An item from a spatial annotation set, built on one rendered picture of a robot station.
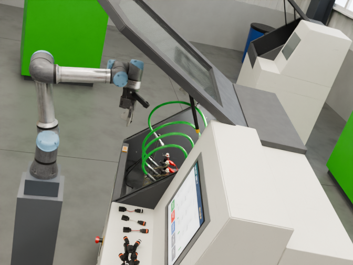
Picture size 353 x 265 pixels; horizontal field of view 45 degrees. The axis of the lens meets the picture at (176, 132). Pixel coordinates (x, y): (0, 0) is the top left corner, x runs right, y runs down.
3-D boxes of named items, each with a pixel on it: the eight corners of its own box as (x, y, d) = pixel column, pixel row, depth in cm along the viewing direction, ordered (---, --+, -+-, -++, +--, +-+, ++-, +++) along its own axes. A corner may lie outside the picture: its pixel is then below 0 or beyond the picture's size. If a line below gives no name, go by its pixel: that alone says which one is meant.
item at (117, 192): (118, 162, 285) (123, 142, 277) (124, 163, 285) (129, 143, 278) (106, 224, 230) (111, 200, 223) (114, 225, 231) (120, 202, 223)
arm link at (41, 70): (26, 65, 201) (130, 70, 213) (28, 57, 210) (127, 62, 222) (27, 88, 207) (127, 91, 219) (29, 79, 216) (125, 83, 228)
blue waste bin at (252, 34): (234, 57, 871) (246, 20, 836) (261, 62, 887) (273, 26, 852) (244, 68, 820) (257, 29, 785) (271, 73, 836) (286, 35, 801)
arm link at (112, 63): (110, 63, 221) (131, 67, 224) (108, 56, 230) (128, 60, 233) (107, 78, 224) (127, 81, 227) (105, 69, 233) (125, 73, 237)
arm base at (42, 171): (28, 178, 230) (29, 163, 225) (31, 162, 242) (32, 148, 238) (56, 181, 234) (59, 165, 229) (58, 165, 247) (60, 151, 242)
